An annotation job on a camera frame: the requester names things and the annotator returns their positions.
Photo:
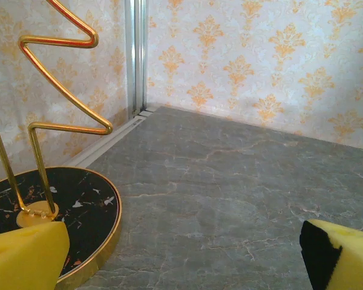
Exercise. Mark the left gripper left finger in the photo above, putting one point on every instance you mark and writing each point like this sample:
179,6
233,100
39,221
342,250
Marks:
24,259

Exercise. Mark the aluminium frame post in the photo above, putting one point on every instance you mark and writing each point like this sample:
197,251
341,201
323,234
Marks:
136,60

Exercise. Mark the aluminium side rail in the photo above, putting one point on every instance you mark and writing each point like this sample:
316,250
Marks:
109,142

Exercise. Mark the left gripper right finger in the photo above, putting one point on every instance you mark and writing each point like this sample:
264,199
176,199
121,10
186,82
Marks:
351,262

